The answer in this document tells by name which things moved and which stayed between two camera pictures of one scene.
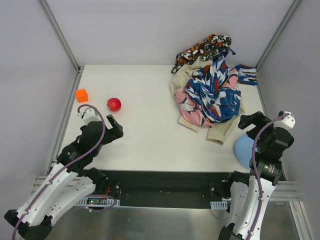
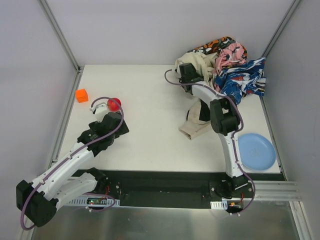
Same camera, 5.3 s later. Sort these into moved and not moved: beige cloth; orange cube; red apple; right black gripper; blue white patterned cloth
Moved: blue white patterned cloth; right black gripper; beige cloth
Not moved: red apple; orange cube
